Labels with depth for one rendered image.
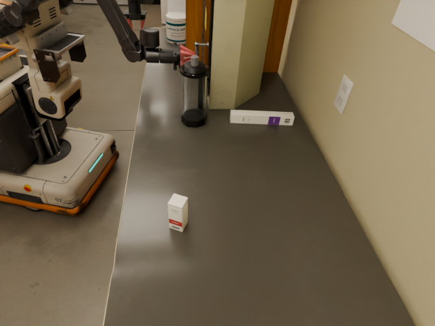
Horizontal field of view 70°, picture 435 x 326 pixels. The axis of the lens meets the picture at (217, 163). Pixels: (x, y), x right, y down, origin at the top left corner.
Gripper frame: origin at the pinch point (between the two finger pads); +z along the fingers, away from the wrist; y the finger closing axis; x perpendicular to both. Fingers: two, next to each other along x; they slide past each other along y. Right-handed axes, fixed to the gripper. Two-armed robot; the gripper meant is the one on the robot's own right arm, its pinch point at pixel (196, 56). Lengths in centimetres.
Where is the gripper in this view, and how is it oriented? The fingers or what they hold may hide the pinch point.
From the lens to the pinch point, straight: 132.3
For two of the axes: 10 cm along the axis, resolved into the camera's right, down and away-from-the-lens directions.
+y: -0.9, -7.5, 6.5
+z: 9.9, -0.1, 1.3
